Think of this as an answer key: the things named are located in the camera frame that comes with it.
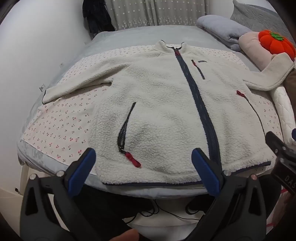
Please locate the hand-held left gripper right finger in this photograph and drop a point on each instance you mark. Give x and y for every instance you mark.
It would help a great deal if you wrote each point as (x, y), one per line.
(205, 169)

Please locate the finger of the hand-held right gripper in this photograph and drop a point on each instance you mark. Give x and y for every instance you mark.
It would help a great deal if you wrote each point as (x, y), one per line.
(276, 144)

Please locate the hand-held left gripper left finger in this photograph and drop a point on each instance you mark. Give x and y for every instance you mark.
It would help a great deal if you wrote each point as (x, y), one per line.
(82, 166)

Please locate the cream fleece zip jacket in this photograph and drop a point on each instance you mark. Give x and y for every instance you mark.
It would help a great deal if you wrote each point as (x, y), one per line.
(157, 104)

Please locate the person's left hand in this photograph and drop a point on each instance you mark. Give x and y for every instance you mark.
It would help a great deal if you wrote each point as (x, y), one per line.
(124, 235)

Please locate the cherry print blanket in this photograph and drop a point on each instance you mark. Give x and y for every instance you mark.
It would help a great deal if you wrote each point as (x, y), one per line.
(57, 122)

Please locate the pink pillow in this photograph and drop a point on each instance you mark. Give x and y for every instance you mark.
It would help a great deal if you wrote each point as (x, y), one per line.
(252, 46)

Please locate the orange pumpkin plush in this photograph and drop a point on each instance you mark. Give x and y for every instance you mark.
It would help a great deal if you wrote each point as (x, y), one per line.
(270, 42)

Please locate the folded grey blanket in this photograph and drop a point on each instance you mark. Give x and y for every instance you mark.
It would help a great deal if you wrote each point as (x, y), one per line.
(222, 27)

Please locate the grey quilted pillow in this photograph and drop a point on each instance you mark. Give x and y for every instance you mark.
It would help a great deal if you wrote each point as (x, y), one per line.
(254, 16)

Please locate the grey bed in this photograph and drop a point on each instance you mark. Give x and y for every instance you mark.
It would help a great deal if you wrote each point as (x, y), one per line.
(129, 37)

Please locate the dark hanging clothing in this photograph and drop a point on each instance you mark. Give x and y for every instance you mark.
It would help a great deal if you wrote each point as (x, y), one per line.
(97, 16)

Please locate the grey star print curtain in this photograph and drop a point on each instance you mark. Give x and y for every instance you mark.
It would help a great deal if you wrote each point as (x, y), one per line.
(150, 14)

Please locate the white bed frame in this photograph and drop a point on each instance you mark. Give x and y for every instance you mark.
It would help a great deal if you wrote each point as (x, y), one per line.
(24, 176)

